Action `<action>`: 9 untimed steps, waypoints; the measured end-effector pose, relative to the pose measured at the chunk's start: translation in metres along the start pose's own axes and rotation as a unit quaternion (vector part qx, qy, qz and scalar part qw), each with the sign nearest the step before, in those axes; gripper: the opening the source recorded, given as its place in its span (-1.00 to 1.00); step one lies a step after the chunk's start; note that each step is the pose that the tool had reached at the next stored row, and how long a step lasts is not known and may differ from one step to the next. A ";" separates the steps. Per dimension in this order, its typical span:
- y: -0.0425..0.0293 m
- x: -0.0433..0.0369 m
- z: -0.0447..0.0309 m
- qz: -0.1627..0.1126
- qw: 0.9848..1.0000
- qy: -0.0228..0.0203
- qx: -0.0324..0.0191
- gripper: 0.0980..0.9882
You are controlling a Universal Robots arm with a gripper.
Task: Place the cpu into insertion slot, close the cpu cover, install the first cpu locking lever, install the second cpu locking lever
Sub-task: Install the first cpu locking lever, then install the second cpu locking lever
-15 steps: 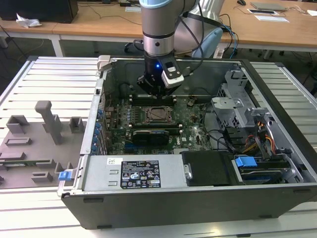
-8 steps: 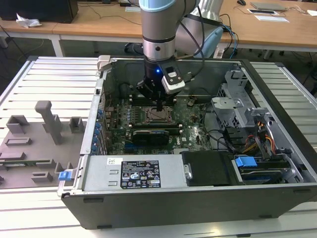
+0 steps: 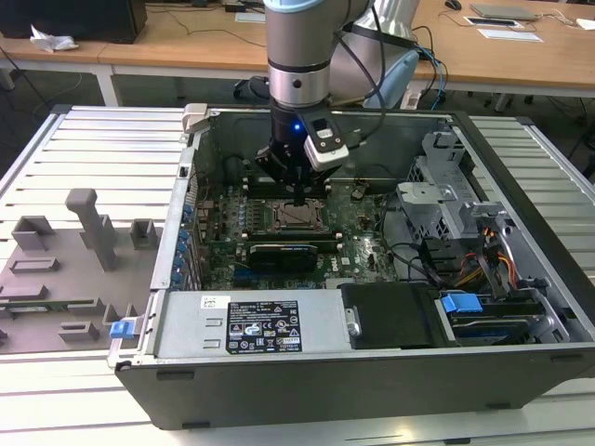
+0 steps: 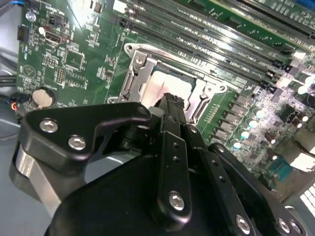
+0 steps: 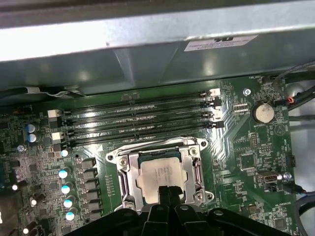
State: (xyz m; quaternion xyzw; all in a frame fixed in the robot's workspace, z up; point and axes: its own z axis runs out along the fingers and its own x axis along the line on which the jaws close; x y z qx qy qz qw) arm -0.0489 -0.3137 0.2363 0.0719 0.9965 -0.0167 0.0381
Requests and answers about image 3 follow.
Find white crumpled paper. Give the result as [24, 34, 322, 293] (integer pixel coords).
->
[30, 23, 80, 53]

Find silver-topped CPU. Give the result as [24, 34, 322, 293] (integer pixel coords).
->
[281, 204, 317, 229]

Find blue disk carrier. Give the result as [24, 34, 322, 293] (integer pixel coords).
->
[436, 290, 545, 346]

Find metal socket cover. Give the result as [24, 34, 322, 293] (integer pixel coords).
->
[271, 200, 328, 232]

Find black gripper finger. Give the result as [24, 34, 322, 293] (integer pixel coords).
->
[297, 162, 337, 206]
[254, 146, 303, 206]

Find black plastic cover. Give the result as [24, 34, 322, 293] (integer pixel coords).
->
[341, 282, 438, 349]

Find wooden desk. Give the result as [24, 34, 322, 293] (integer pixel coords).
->
[0, 0, 271, 108]
[411, 0, 595, 112]

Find grey case handle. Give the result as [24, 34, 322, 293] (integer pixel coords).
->
[182, 103, 209, 135]

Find green RAM stick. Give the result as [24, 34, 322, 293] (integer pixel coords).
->
[0, 299, 97, 313]

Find black cable bundle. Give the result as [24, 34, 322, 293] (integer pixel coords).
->
[378, 192, 459, 285]

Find green motherboard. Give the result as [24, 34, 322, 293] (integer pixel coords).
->
[194, 179, 419, 290]

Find white power adapter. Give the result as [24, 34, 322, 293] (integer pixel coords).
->
[400, 87, 423, 111]

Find black computer tower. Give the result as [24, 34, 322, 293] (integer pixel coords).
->
[0, 0, 149, 46]

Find coloured wire bundle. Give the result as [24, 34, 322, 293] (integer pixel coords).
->
[453, 222, 518, 289]

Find blue expansion slot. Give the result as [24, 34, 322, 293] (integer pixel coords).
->
[231, 269, 280, 287]

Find grey parts rack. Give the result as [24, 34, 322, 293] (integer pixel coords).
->
[0, 188, 164, 354]

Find black and silver PC case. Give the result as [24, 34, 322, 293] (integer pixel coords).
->
[106, 104, 595, 431]

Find metal drive cage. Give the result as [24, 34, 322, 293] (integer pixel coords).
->
[397, 129, 517, 243]

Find black RAM slot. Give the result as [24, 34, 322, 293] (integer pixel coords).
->
[245, 181, 332, 191]
[244, 237, 346, 248]
[244, 230, 344, 241]
[245, 189, 332, 200]

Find CPU socket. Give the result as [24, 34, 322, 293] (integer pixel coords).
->
[267, 198, 329, 233]

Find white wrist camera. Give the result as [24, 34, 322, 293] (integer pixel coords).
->
[303, 118, 350, 172]

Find black graphics card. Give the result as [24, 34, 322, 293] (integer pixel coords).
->
[249, 243, 320, 275]

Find blue cable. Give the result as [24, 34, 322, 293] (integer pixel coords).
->
[417, 46, 450, 111]

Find grey laptop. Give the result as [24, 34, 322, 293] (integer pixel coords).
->
[469, 2, 540, 22]

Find white paper sheet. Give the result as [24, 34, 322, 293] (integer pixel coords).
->
[477, 27, 545, 44]

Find silver power supply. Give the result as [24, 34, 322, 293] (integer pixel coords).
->
[151, 290, 348, 359]

